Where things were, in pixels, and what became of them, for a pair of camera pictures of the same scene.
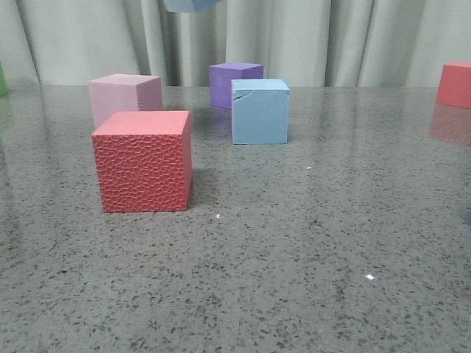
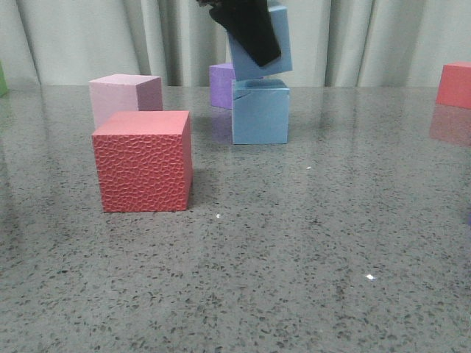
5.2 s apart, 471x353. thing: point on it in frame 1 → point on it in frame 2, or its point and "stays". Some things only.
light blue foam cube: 199,6 → 246,68
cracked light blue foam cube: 260,111 stays
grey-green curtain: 310,43 stays
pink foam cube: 122,93 stays
